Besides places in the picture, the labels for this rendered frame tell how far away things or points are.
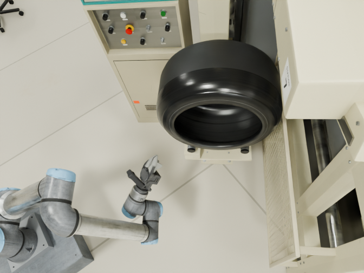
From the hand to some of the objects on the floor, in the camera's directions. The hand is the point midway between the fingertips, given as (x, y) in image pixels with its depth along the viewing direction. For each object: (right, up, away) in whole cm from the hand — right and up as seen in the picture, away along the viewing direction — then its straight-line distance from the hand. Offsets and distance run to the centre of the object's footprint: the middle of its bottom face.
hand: (154, 157), depth 143 cm
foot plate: (+44, -2, +107) cm, 116 cm away
